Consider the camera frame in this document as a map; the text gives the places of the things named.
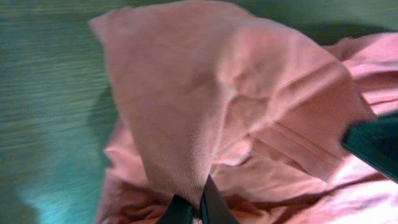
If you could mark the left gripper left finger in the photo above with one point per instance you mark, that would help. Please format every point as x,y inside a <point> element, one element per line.
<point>179,211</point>

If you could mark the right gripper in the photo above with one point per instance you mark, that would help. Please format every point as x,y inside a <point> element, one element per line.
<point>375,143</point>

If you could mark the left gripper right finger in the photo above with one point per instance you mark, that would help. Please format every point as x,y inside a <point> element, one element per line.
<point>214,210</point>

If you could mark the red printed t-shirt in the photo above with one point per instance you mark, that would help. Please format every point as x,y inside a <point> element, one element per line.
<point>206,89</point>

